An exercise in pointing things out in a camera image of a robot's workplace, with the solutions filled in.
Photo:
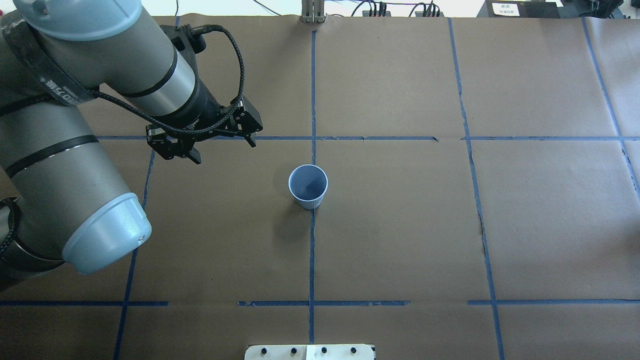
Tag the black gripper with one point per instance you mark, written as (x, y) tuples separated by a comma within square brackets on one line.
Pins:
[(199, 113)]

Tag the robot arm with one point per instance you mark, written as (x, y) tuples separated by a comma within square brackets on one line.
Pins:
[(73, 205)]

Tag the blue ribbed paper cup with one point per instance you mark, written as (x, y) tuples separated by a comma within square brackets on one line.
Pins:
[(308, 184)]

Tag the blue tape line crosswise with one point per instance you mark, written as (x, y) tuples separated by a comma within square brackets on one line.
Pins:
[(465, 138)]

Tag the black box with label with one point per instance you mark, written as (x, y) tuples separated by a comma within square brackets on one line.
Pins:
[(525, 9)]

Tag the aluminium frame post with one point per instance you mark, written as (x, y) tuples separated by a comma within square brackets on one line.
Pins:
[(313, 11)]

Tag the white bracket with bolts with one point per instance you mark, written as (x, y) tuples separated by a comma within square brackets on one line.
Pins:
[(347, 351)]

